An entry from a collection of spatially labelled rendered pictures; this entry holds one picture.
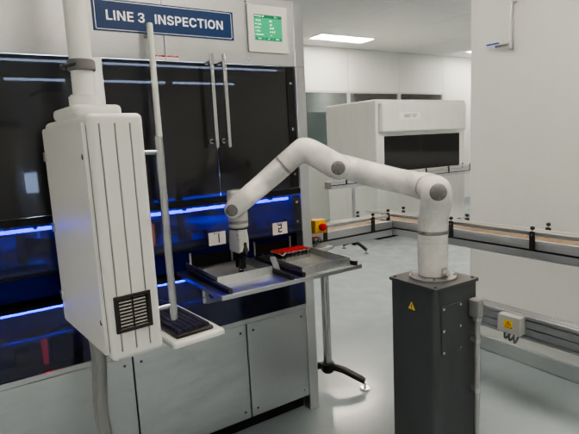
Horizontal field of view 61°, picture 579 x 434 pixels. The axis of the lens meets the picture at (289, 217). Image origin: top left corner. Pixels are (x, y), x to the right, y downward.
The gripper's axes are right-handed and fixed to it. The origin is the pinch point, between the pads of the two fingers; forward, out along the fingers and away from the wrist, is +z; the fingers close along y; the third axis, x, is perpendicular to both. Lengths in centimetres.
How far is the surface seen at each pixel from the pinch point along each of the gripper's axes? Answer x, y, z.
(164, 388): -32, -20, 56
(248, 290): -7.5, 20.0, 5.8
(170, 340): -43, 30, 13
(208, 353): -10, -20, 45
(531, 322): 125, 57, 41
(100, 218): -62, 35, -31
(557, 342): 125, 70, 46
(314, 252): 45.8, -9.7, 4.8
